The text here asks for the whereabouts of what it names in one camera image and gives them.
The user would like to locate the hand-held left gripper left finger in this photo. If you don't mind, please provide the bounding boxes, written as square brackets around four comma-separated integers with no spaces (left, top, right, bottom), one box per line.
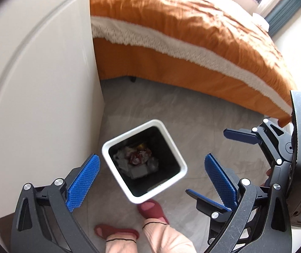
[9,153,101,253]

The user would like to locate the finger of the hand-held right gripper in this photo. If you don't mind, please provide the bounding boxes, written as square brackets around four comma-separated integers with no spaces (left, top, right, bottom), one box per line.
[185,188,235,245]
[223,118,294,166]

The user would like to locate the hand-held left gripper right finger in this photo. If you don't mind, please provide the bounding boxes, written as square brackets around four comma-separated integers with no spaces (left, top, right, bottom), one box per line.
[203,153,292,253]

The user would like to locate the white square trash bin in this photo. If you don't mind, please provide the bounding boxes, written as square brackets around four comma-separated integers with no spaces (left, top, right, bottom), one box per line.
[102,119,188,204]

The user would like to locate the trash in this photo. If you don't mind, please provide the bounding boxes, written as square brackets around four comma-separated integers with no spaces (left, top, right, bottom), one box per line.
[114,148,131,173]

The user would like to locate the red white wrapper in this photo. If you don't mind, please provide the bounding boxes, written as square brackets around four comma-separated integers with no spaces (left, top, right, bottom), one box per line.
[128,150,152,165]

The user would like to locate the clear plastic bag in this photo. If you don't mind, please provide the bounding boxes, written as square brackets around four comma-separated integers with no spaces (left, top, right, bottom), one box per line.
[146,157,159,170]

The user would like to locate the person's leg pink trousers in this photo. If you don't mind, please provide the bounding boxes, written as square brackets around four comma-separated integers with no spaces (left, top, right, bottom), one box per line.
[106,238,151,253]
[142,223,197,253]

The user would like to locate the white cushion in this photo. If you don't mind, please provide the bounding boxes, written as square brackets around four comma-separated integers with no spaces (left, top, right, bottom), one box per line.
[253,13,270,27]

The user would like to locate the blue grey curtain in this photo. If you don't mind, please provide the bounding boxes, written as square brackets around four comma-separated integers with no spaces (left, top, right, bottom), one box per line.
[265,0,301,36]

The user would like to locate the bed with orange cover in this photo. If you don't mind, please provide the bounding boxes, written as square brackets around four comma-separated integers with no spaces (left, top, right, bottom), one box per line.
[89,0,293,127]

